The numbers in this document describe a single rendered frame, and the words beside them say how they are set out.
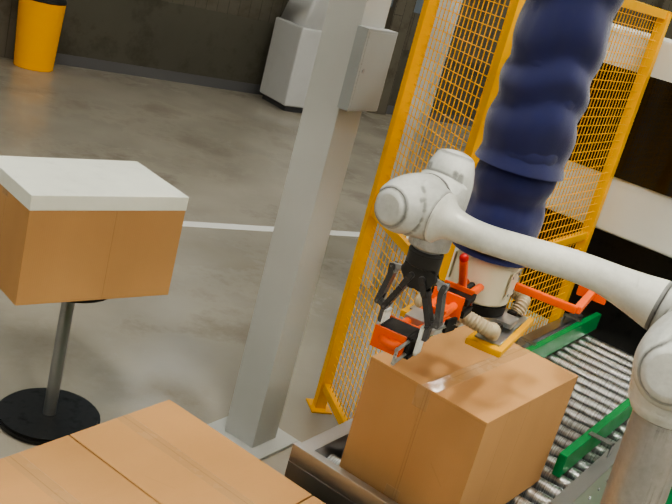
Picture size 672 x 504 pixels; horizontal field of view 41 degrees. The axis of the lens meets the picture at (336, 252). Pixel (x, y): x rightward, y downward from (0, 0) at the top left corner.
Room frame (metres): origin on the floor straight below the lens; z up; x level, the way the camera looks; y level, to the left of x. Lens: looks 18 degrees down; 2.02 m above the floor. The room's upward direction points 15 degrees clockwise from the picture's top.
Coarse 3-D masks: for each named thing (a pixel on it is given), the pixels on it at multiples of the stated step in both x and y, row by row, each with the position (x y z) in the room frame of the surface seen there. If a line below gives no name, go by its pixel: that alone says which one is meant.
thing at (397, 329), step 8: (392, 320) 1.84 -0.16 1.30; (400, 320) 1.85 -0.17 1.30; (376, 328) 1.79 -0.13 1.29; (384, 328) 1.79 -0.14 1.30; (392, 328) 1.80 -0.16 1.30; (400, 328) 1.81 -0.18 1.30; (408, 328) 1.82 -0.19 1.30; (416, 328) 1.83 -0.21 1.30; (376, 336) 1.79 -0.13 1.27; (392, 336) 1.78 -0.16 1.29; (400, 336) 1.77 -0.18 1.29; (408, 336) 1.78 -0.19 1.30; (376, 344) 1.79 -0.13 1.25; (392, 352) 1.77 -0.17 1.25; (400, 352) 1.77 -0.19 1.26
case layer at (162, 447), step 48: (96, 432) 2.29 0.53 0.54; (144, 432) 2.35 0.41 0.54; (192, 432) 2.42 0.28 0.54; (0, 480) 1.96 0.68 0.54; (48, 480) 2.02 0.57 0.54; (96, 480) 2.07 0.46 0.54; (144, 480) 2.12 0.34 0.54; (192, 480) 2.18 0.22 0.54; (240, 480) 2.24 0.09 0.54; (288, 480) 2.31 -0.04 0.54
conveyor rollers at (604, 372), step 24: (552, 360) 3.81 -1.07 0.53; (576, 360) 3.86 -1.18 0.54; (600, 360) 3.97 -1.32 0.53; (624, 360) 4.02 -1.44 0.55; (576, 384) 3.58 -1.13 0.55; (600, 384) 3.69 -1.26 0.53; (624, 384) 3.73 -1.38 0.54; (576, 408) 3.37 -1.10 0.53; (600, 408) 3.42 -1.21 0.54; (576, 432) 3.12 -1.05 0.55; (624, 432) 3.26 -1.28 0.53; (336, 456) 2.50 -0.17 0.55; (552, 456) 2.88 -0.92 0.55; (600, 456) 2.98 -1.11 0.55; (552, 480) 2.75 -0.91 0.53
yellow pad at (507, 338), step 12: (516, 312) 2.40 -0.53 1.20; (516, 324) 2.37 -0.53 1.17; (528, 324) 2.41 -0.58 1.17; (468, 336) 2.21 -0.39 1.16; (480, 336) 2.21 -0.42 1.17; (504, 336) 2.26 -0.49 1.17; (516, 336) 2.30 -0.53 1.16; (480, 348) 2.18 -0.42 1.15; (492, 348) 2.17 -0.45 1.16; (504, 348) 2.19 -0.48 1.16
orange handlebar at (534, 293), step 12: (480, 288) 2.26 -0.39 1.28; (516, 288) 2.37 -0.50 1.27; (528, 288) 2.36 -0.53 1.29; (432, 300) 2.05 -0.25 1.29; (540, 300) 2.34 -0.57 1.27; (552, 300) 2.33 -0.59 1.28; (564, 300) 2.33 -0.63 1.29; (588, 300) 2.39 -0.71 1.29; (444, 312) 2.01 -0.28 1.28; (576, 312) 2.31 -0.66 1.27; (384, 336) 1.78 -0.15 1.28
